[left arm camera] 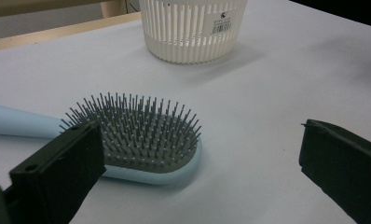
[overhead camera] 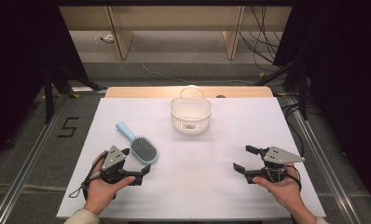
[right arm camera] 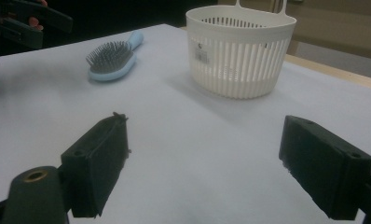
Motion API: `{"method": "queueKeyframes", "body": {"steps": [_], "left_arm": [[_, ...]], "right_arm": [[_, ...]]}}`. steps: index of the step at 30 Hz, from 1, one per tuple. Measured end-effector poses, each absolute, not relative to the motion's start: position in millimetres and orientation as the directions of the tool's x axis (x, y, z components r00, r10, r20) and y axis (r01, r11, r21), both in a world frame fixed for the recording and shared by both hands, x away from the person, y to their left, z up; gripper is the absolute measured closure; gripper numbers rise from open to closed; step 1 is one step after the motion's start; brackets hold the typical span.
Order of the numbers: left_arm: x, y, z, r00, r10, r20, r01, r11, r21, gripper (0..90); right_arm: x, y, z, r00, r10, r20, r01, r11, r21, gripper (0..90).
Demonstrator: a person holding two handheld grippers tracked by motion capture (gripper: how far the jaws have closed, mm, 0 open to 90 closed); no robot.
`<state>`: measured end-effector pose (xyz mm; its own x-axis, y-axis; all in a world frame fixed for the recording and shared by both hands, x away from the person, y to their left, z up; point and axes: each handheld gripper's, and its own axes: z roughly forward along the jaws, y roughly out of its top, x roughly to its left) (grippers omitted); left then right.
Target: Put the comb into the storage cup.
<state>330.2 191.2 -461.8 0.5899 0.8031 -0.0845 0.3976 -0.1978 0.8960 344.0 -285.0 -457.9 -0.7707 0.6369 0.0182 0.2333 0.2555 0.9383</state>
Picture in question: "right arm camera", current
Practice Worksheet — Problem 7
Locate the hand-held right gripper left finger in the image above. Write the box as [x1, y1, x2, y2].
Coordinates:
[60, 111, 131, 218]

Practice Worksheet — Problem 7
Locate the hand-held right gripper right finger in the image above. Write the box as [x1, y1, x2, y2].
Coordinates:
[278, 115, 371, 221]

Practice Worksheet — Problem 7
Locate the light blue hairbrush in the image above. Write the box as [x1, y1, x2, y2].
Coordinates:
[85, 30, 144, 83]

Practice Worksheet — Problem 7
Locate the white plastic slotted basket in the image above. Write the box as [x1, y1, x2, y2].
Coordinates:
[185, 0, 297, 100]

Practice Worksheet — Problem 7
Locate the black curtain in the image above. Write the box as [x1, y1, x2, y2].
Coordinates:
[0, 0, 219, 59]

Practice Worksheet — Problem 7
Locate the wooden table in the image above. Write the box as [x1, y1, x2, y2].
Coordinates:
[284, 54, 371, 91]

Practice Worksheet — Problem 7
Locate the white table cover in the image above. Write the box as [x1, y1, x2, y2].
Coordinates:
[0, 23, 371, 224]

